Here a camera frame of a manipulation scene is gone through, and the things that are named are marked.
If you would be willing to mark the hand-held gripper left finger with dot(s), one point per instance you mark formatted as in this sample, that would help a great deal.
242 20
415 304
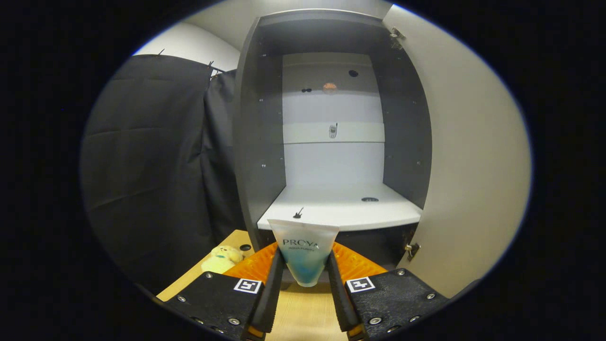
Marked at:
272 293

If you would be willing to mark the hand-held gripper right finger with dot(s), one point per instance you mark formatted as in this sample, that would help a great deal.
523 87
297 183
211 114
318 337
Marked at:
338 298

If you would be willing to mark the white cabinet shelf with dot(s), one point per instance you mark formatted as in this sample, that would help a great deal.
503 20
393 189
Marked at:
341 208

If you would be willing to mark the dark grey cabinet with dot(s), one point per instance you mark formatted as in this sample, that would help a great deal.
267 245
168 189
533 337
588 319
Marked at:
262 118

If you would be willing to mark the metal door hinge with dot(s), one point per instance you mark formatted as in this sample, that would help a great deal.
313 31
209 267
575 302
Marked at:
411 249
396 34

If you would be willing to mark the black backdrop cloth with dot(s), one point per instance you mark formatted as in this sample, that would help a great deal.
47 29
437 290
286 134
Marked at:
142 180

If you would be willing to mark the yellow plush toy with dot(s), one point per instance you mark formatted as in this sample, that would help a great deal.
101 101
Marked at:
220 260

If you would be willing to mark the white blue cosmetic tube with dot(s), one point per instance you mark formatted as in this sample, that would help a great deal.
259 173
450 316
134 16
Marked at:
307 251

